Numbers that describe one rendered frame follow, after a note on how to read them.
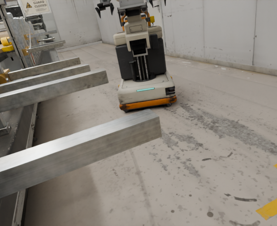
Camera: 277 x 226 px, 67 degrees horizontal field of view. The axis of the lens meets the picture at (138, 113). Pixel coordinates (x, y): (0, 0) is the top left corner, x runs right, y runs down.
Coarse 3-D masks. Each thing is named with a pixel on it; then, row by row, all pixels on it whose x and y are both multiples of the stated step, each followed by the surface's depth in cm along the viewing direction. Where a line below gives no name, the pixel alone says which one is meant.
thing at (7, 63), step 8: (0, 56) 175; (16, 56) 243; (8, 64) 191; (16, 64) 228; (32, 120) 216; (32, 136) 192; (32, 144) 193; (24, 192) 125; (24, 200) 128; (16, 208) 108; (24, 208) 124; (16, 216) 103; (24, 216) 120
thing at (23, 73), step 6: (66, 60) 89; (72, 60) 89; (78, 60) 90; (36, 66) 86; (42, 66) 86; (48, 66) 87; (54, 66) 88; (60, 66) 88; (66, 66) 89; (12, 72) 83; (18, 72) 83; (24, 72) 84; (30, 72) 85; (36, 72) 86; (42, 72) 87; (12, 78) 83; (18, 78) 84
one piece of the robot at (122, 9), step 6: (120, 0) 186; (126, 0) 186; (132, 0) 186; (138, 0) 186; (120, 6) 188; (126, 6) 180; (132, 6) 180; (144, 6) 181; (120, 12) 183; (126, 12) 191; (132, 12) 191; (138, 12) 191; (120, 18) 190
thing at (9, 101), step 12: (96, 72) 45; (48, 84) 43; (60, 84) 43; (72, 84) 44; (84, 84) 45; (96, 84) 46; (0, 96) 40; (12, 96) 41; (24, 96) 41; (36, 96) 42; (48, 96) 43; (0, 108) 41; (12, 108) 41
